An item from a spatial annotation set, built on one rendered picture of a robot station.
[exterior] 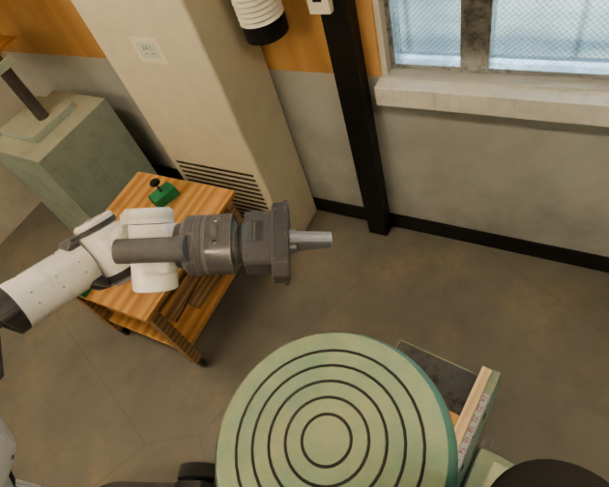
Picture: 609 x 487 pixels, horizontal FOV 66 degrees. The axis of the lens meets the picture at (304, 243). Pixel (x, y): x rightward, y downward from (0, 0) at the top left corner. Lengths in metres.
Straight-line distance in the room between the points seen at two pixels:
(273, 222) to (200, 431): 1.56
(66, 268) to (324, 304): 1.44
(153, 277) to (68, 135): 1.94
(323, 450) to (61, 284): 0.66
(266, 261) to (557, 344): 1.58
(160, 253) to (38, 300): 0.33
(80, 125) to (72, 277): 1.75
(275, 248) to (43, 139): 2.12
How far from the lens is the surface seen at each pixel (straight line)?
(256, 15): 1.64
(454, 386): 1.00
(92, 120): 2.66
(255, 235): 0.66
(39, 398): 2.67
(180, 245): 0.63
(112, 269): 0.94
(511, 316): 2.10
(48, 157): 2.55
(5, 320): 0.90
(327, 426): 0.36
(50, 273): 0.92
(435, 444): 0.35
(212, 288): 2.18
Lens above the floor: 1.84
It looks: 50 degrees down
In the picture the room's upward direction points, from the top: 22 degrees counter-clockwise
